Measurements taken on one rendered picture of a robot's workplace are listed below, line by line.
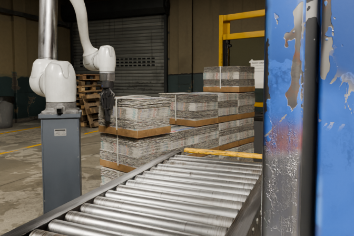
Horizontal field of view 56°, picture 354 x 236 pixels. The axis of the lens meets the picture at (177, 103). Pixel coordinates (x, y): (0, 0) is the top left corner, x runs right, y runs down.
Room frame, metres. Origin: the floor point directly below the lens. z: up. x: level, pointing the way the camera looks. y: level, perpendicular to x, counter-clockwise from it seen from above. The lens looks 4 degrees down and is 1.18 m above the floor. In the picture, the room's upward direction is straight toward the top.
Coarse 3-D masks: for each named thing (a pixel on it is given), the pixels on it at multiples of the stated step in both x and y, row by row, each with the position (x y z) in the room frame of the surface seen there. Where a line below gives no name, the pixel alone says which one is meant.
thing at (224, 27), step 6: (222, 18) 3.57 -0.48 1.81; (222, 24) 3.57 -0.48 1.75; (228, 24) 3.62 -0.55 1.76; (222, 30) 3.57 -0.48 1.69; (228, 30) 3.62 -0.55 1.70; (222, 36) 3.57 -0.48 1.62; (222, 42) 3.57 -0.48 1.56; (222, 48) 3.58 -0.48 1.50; (228, 48) 3.62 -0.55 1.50; (222, 54) 3.58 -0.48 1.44; (228, 54) 3.62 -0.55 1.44; (222, 60) 3.58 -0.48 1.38; (228, 60) 3.62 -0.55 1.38
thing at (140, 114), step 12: (120, 108) 2.01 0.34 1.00; (132, 108) 1.96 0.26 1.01; (144, 108) 1.95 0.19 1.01; (156, 108) 2.03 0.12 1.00; (168, 108) 2.11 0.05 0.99; (120, 120) 2.01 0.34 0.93; (132, 120) 1.94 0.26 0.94; (144, 120) 1.96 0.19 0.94; (156, 120) 2.04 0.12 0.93; (168, 120) 2.12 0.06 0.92
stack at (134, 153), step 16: (176, 128) 2.36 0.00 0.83; (192, 128) 2.36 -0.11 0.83; (208, 128) 2.50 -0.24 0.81; (224, 128) 2.69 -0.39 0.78; (112, 144) 2.12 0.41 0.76; (128, 144) 2.01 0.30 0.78; (144, 144) 1.99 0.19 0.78; (160, 144) 2.09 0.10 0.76; (176, 144) 2.23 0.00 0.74; (192, 144) 2.35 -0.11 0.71; (208, 144) 2.50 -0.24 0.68; (224, 144) 2.68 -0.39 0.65; (112, 160) 2.11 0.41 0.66; (128, 160) 2.01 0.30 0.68; (144, 160) 1.99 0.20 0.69; (112, 176) 2.11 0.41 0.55
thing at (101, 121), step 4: (116, 96) 2.19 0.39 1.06; (120, 96) 2.20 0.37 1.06; (128, 96) 2.23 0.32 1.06; (132, 96) 2.25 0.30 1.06; (136, 96) 2.25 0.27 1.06; (140, 96) 2.25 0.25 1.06; (100, 100) 2.15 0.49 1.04; (100, 104) 2.15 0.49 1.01; (100, 108) 2.15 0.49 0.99; (100, 112) 2.15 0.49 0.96; (104, 112) 2.12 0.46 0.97; (112, 112) 2.07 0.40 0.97; (100, 116) 2.14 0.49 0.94; (104, 116) 2.11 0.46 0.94; (112, 116) 2.06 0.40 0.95; (100, 120) 2.14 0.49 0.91; (104, 120) 2.11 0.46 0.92; (112, 120) 2.06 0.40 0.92; (100, 124) 2.15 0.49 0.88; (104, 124) 2.12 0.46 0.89; (108, 124) 2.09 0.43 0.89; (112, 124) 2.06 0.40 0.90
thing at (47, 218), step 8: (176, 152) 1.70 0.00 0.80; (160, 160) 1.54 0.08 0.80; (168, 160) 1.58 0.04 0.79; (144, 168) 1.40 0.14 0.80; (120, 176) 1.27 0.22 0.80; (128, 176) 1.27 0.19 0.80; (104, 184) 1.18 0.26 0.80; (112, 184) 1.18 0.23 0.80; (88, 192) 1.09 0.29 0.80; (96, 192) 1.09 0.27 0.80; (104, 192) 1.10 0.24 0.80; (72, 200) 1.02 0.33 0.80; (80, 200) 1.02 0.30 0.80; (88, 200) 1.02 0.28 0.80; (56, 208) 0.96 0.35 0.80; (64, 208) 0.96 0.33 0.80; (72, 208) 0.96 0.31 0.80; (40, 216) 0.90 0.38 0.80; (48, 216) 0.90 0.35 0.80; (56, 216) 0.90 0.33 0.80; (64, 216) 0.92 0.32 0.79; (24, 224) 0.85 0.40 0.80; (32, 224) 0.85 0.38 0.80; (40, 224) 0.85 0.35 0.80; (8, 232) 0.80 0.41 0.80; (16, 232) 0.80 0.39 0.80; (24, 232) 0.80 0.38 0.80
